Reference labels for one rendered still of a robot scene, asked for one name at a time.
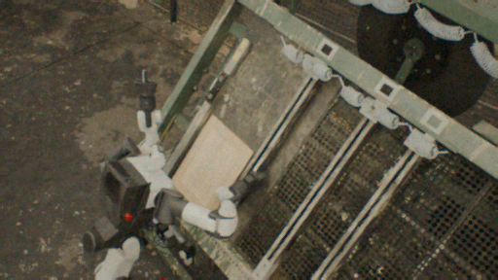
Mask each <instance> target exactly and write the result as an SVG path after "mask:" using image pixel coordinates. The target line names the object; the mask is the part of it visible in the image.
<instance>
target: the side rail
mask: <svg viewBox="0 0 498 280"><path fill-rule="evenodd" d="M245 7H246V6H244V5H242V4H241V3H239V2H237V1H236V0H227V1H226V3H225V4H224V6H223V7H222V8H221V10H220V12H219V13H218V15H217V17H216V18H215V20H214V22H213V23H212V24H211V26H210V27H209V31H208V32H207V34H206V35H205V37H204V38H203V40H202V42H201V43H200V44H199V47H198V49H197V51H196V52H195V54H194V56H193V57H192V59H191V61H190V63H189V65H188V66H187V68H186V70H185V71H184V72H183V74H182V76H181V79H180V80H179V81H178V83H177V85H176V86H175V88H174V89H173V90H172V93H171V95H170V96H169V98H168V99H167V100H166V102H165V104H164V105H163V107H162V109H161V122H154V123H155V124H156V126H157V131H158V136H159V138H160V142H162V143H163V141H164V139H165V138H166V136H167V135H168V134H169V132H170V131H171V129H172V126H173V125H174V120H175V118H177V116H178V114H179V113H180V112H182V110H183V109H184V108H185V106H186V105H187V103H188V101H189V100H190V98H191V96H192V94H193V90H192V86H198V84H199V81H200V80H201V79H202V77H203V76H204V73H203V72H202V70H203V68H205V67H207V68H209V65H210V63H211V62H212V61H213V59H214V58H215V56H216V54H217V53H218V50H219V49H220V48H221V46H222V45H223V43H224V42H225V41H226V39H227V37H228V34H229V33H228V31H229V29H230V28H231V25H232V24H233V23H234V22H235V21H237V19H238V17H239V16H240V15H241V13H242V12H243V10H244V8H245Z"/></svg>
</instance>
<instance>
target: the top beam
mask: <svg viewBox="0 0 498 280"><path fill-rule="evenodd" d="M236 1H238V2H239V3H241V4H242V5H244V6H246V7H247V8H248V9H250V10H251V11H253V12H254V13H255V14H256V15H259V16H260V17H262V18H264V19H265V20H266V21H267V22H269V23H270V24H273V26H274V25H275V24H277V25H279V26H280V27H282V28H283V29H284V30H285V31H287V32H288V33H291V34H292V35H293V36H294V37H296V38H297V39H299V40H300V41H302V43H305V44H307V45H308V46H310V47H311V48H312V49H313V50H314V51H316V50H317V48H318V47H319V45H320V43H321V42H322V40H323V39H324V38H325V39H327V40H328V41H330V43H333V44H335V45H336V46H338V52H336V54H335V55H334V57H333V58H332V60H331V61H332V62H333V63H334V64H335V65H337V66H338V67H339V68H340V69H342V70H343V71H346V72H348V74H349V75H351V76H352V77H354V78H355V79H357V80H359V81H360V82H362V83H363V84H365V85H366V86H367V87H368V88H370V89H375V87H376V85H377V84H378V83H379V81H380V80H382V78H383V77H384V78H385V79H386V80H389V81H391V82H392V83H394V85H396V86H397V87H399V88H400V90H399V91H398V93H397V94H396V96H395V97H394V99H393V100H392V101H391V103H393V104H394V105H395V106H396V107H398V108H401V109H402V110H404V112H405V113H407V114H408V115H410V116H411V117H414V118H415V119H416V120H418V121H419V122H420V121H421V119H422V117H423V116H424V115H425V114H426V112H427V111H428V110H429V108H432V109H434V110H435V111H437V112H438V113H440V114H441V115H442V116H443V117H446V118H448V119H449V120H450V122H449V123H448V125H447V126H446V127H445V128H444V129H443V130H442V132H441V134H440V136H441V137H443V138H444V139H445V140H446V141H448V142H449V143H450V144H451V145H454V146H456V147H457V148H459V149H460V151H459V154H460V155H462V156H464V157H465V158H467V159H468V160H469V161H470V162H472V163H475V164H476V165H478V166H479V167H480V168H481V169H483V170H484V171H485V172H487V173H489V174H490V175H492V176H493V177H495V178H496V179H497V180H498V149H497V148H496V147H495V146H493V145H490V144H489V143H488V142H487V141H485V140H484V139H482V138H481V137H479V136H477V135H476V134H475V133H473V132H472V131H470V130H469V129H468V128H467V127H465V126H462V125H461V124H460V123H459V122H456V121H455V120H453V119H452V118H451V117H448V116H447V115H445V114H444V113H442V112H441V111H440V110H439V109H437V108H434V107H432V105H430V104H429V103H427V102H426V101H424V100H423V99H422V98H419V97H418V96H416V95H414V94H413V93H412V92H411V91H409V90H408V89H405V88H404V87H402V86H401V85H399V84H398V83H396V82H394V80H391V79H389V78H388V77H386V76H385V75H384V74H383V73H381V72H380V71H377V70H375V69H374V68H373V67H371V65H369V64H368V63H367V62H366V61H363V60H361V59H360V58H358V57H357V56H356V55H355V54H353V53H351V52H349V51H347V50H346V49H344V48H343V47H341V46H340V45H339V44H338V43H335V42H333V41H331V40H330V39H329V38H328V37H326V36H325V35H323V34H322V33H320V32H318V31H317V30H315V29H314V28H312V27H311V26H310V25H308V24H305V23H304V22H302V21H301V20H300V19H299V18H297V17H295V16H294V15H291V14H290V13H288V12H287V11H285V10H284V9H283V8H282V7H280V6H277V5H276V4H274V3H273V2H272V1H270V0H236ZM441 122H442V120H441V119H440V118H438V117H435V116H434V115H432V117H430V118H429V120H428V121H427V123H428V124H429V125H431V126H433V127H434V128H435V129H437V127H438V126H440V124H441Z"/></svg>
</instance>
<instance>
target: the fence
mask: <svg viewBox="0 0 498 280"><path fill-rule="evenodd" d="M244 41H246V43H247V44H246V47H245V48H244V50H241V49H240V48H239V47H240V46H241V44H242V43H243V42H244ZM252 46H253V43H251V42H249V41H248V40H246V39H245V38H244V39H243V40H242V42H241V43H240V44H239V46H238V48H237V49H236V51H237V52H239V53H240V56H239V57H238V59H237V60H236V61H235V60H234V59H233V58H234V56H235V55H236V52H235V53H234V55H233V56H232V58H231V60H230V61H229V63H228V66H227V67H226V69H225V72H226V73H227V74H228V78H227V79H226V81H225V82H224V84H223V85H222V87H221V89H219V91H218V94H217V96H216V97H215V98H214V100H213V101H212V103H211V104H209V103H208V102H207V101H206V100H205V102H204V103H203V105H202V106H201V108H200V109H199V112H198V114H197V115H196V117H195V118H194V120H193V121H192V123H191V126H190V127H189V129H188V130H187V132H186V133H185V135H184V136H183V137H182V139H181V142H180V144H179V145H178V146H177V148H176V149H175V151H174V153H173V154H172V157H171V158H170V160H169V161H168V163H167V164H166V165H165V167H164V169H163V170H162V172H163V173H165V175H166V176H167V177H168V178H171V176H172V173H173V172H174V171H175V169H176V168H177V166H178V164H179V163H180V162H181V159H182V157H183V156H184V154H185V153H186V152H187V151H188V150H189V148H190V146H191V144H192V143H193V141H194V139H195V138H196V136H197V135H198V133H199V130H200V128H201V127H202V126H203V125H204V123H205V121H206V120H207V118H209V114H210V113H211V111H212V109H213V108H214V107H215V106H216V104H217V102H218V99H219V98H220V97H221V95H222V94H223V92H224V91H225V89H226V88H227V87H228V83H229V82H230V80H231V79H232V77H233V76H234V74H235V73H236V70H237V69H238V67H239V66H240V64H241V62H242V61H243V60H244V58H245V57H246V54H247V53H248V52H249V51H250V49H251V48H252Z"/></svg>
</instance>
